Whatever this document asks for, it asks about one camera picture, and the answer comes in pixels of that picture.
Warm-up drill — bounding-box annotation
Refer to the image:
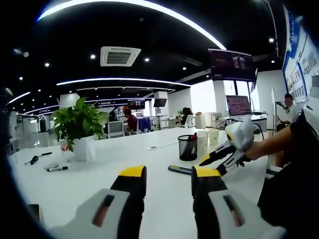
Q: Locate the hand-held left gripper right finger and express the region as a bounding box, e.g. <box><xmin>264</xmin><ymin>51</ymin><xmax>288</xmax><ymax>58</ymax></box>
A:
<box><xmin>191</xmin><ymin>165</ymin><xmax>287</xmax><ymax>239</ymax></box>

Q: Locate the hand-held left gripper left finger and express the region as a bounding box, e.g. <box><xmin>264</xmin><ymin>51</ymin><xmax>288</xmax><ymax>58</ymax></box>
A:
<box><xmin>49</xmin><ymin>164</ymin><xmax>147</xmax><ymax>239</ymax></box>

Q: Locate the black mesh pen holder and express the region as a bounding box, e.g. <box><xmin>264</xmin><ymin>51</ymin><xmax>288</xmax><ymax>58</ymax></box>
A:
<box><xmin>177</xmin><ymin>134</ymin><xmax>198</xmax><ymax>162</ymax></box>

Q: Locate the person's right hand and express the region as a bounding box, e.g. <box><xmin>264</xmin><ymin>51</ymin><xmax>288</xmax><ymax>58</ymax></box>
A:
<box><xmin>236</xmin><ymin>146</ymin><xmax>257</xmax><ymax>168</ymax></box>

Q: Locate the standing computer screen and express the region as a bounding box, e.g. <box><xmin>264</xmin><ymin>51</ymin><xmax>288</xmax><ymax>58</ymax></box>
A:
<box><xmin>225</xmin><ymin>95</ymin><xmax>252</xmax><ymax>117</ymax></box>

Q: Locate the white office chair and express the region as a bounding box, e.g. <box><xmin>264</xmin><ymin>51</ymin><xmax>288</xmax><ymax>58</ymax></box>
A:
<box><xmin>107</xmin><ymin>120</ymin><xmax>126</xmax><ymax>139</ymax></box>
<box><xmin>184</xmin><ymin>114</ymin><xmax>195</xmax><ymax>129</ymax></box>

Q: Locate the person's leg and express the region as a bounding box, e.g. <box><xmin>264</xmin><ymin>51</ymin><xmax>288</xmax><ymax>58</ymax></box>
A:
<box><xmin>273</xmin><ymin>148</ymin><xmax>285</xmax><ymax>168</ymax></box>

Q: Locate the person's black clothing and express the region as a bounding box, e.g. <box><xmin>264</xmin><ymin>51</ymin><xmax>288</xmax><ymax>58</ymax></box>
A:
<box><xmin>256</xmin><ymin>112</ymin><xmax>319</xmax><ymax>235</ymax></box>

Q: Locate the large hanging screen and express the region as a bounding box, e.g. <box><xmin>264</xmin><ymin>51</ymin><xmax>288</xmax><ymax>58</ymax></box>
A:
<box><xmin>208</xmin><ymin>48</ymin><xmax>258</xmax><ymax>83</ymax></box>

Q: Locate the blue jacket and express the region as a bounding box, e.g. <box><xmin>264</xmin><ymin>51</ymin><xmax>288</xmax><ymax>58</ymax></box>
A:
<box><xmin>138</xmin><ymin>117</ymin><xmax>153</xmax><ymax>133</ymax></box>

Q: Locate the white red-marked box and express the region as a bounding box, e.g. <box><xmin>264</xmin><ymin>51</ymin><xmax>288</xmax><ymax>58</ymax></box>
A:
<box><xmin>59</xmin><ymin>140</ymin><xmax>72</xmax><ymax>160</ymax></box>

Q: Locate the green potted plant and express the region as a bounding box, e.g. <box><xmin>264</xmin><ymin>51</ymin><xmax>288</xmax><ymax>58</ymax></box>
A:
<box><xmin>51</xmin><ymin>97</ymin><xmax>111</xmax><ymax>162</ymax></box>

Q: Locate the ceiling light strip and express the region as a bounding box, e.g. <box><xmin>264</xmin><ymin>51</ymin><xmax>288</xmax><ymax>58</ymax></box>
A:
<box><xmin>56</xmin><ymin>77</ymin><xmax>191</xmax><ymax>88</ymax></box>
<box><xmin>37</xmin><ymin>0</ymin><xmax>227</xmax><ymax>51</ymax></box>

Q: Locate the ceiling air conditioner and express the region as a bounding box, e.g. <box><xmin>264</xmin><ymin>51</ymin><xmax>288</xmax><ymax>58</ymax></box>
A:
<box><xmin>100</xmin><ymin>46</ymin><xmax>142</xmax><ymax>68</ymax></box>

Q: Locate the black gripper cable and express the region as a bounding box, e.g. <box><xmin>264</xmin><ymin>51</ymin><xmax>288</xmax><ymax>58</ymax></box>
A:
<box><xmin>253</xmin><ymin>122</ymin><xmax>265</xmax><ymax>140</ymax></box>

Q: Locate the white table cable cover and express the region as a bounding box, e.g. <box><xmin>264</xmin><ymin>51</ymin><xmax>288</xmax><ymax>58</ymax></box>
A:
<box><xmin>147</xmin><ymin>141</ymin><xmax>179</xmax><ymax>151</ymax></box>

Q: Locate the wall poster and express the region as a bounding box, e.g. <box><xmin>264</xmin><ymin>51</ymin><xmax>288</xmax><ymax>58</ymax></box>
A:
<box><xmin>283</xmin><ymin>4</ymin><xmax>319</xmax><ymax>101</ymax></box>

